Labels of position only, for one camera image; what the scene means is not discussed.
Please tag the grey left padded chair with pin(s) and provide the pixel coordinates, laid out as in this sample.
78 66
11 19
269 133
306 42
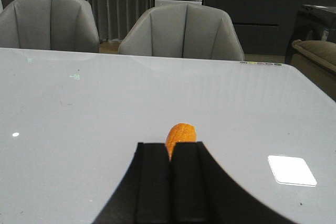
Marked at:
62 25

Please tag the orange corn cob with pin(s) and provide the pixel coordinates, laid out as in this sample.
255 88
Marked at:
179 133

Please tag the grey padded chair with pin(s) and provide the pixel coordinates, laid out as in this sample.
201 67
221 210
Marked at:
183 31
62 25

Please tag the beige cushioned seat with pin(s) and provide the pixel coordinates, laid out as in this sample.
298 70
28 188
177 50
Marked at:
316 60

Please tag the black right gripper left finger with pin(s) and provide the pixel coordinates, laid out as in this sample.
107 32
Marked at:
143 195

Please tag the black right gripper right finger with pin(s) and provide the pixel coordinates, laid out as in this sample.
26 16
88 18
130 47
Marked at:
204 193

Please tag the grey right padded chair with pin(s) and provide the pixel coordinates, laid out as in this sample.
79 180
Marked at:
183 31

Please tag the dark grey sideboard cabinet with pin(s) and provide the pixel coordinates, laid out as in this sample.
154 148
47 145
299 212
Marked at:
264 27

